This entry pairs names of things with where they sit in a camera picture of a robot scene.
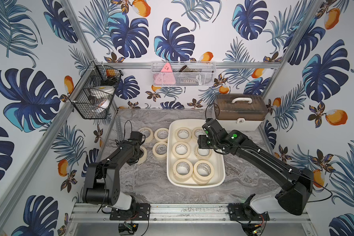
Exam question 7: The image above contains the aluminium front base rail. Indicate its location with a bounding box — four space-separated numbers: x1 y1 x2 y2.
70 204 311 224

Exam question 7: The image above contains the pink triangle in basket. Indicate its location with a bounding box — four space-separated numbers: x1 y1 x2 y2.
154 63 176 86

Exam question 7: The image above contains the white mesh wall basket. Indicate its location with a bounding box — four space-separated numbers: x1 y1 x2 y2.
151 62 216 87

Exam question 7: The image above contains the perforated metal DIN rail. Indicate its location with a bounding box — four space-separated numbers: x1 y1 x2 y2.
115 118 124 141

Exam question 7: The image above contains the brown lidded storage case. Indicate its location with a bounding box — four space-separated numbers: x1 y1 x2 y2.
213 93 268 131

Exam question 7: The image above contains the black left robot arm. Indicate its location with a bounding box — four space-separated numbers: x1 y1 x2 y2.
82 131 144 210

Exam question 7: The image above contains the white plastic storage tray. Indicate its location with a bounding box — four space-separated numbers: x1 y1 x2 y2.
167 119 225 188

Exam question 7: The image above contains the white object in black basket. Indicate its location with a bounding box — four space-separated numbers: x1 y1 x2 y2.
88 86 115 113

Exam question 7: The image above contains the cream tape roll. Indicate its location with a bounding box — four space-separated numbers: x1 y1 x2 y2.
138 127 154 143
175 127 192 143
192 160 214 185
173 159 193 182
137 146 148 165
152 142 168 160
172 142 191 159
194 146 212 160

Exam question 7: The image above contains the black wire basket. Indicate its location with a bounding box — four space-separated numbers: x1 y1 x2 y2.
68 62 124 120

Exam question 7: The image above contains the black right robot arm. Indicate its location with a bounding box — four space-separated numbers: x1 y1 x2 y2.
198 119 314 215

